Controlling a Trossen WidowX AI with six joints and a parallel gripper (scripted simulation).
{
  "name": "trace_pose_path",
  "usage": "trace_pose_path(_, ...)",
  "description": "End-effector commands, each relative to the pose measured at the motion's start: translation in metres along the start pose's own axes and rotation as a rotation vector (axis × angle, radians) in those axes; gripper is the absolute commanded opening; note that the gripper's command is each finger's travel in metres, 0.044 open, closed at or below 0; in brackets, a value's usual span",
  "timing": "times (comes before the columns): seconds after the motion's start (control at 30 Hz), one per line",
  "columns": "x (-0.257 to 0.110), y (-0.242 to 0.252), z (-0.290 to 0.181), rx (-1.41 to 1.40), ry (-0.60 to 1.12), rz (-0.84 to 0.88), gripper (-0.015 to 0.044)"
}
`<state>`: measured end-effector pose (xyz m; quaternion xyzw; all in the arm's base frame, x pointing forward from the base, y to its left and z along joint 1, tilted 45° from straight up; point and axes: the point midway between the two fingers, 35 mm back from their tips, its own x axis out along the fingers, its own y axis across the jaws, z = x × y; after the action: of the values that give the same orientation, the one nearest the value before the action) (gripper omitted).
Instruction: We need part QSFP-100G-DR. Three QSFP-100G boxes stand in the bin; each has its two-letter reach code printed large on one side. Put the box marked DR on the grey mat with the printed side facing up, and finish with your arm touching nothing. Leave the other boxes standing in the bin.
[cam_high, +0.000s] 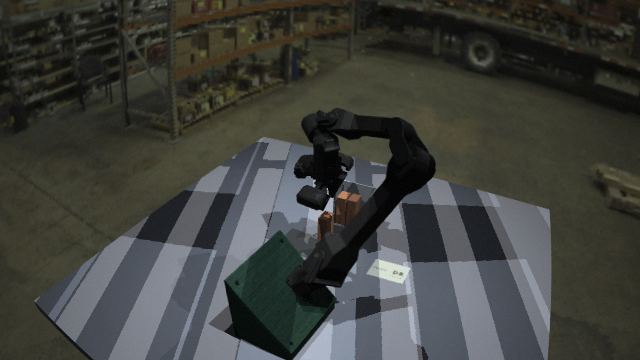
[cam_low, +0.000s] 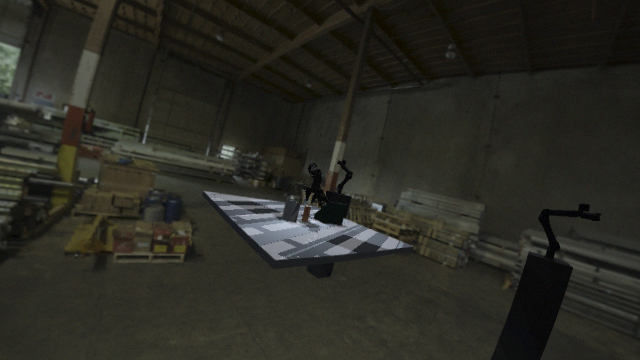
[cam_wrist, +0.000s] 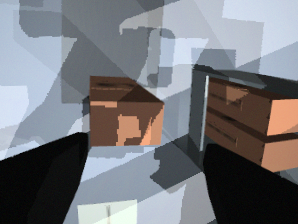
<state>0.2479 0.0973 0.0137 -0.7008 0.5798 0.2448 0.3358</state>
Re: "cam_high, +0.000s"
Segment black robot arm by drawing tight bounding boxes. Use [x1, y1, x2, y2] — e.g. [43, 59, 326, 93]
[285, 108, 436, 301]

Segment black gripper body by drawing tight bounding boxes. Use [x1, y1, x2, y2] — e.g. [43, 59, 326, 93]
[296, 152, 354, 211]

